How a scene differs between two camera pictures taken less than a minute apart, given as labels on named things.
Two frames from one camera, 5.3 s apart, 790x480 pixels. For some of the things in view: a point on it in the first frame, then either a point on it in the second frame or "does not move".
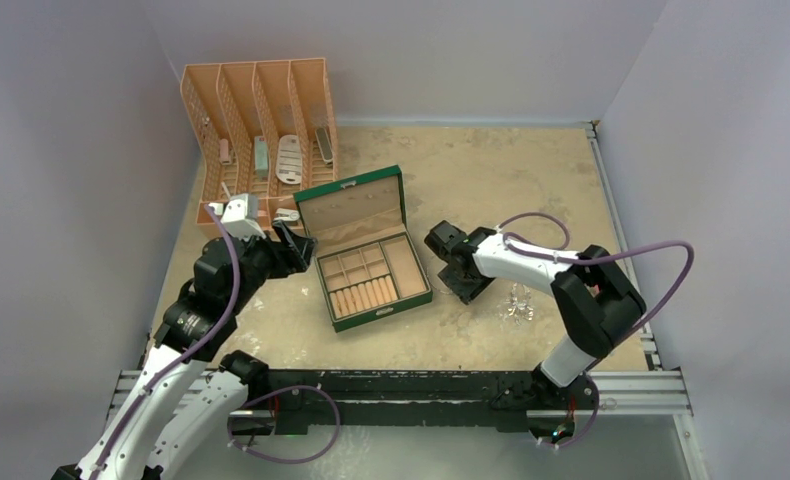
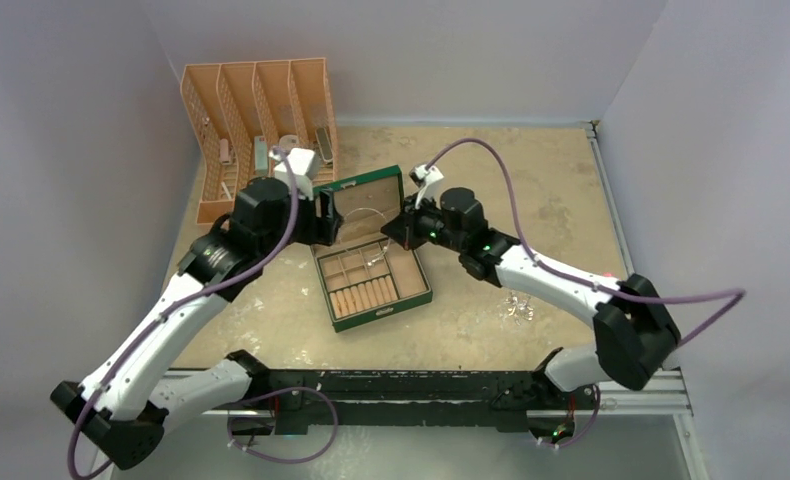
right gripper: [466, 292] → [404, 227]
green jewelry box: [369, 265] does not move
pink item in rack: [224, 157] does not move
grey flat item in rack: [324, 144] does not move
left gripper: [290, 255] → [321, 229]
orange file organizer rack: [267, 128] does not move
